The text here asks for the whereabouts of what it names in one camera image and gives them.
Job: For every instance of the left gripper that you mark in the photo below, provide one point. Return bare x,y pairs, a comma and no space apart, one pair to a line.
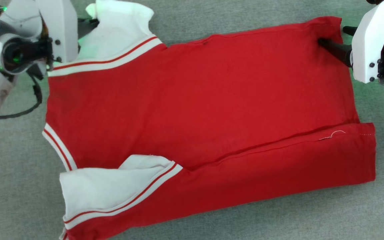
22,55

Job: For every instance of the red and white jersey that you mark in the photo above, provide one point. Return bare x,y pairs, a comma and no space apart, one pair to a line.
195,116

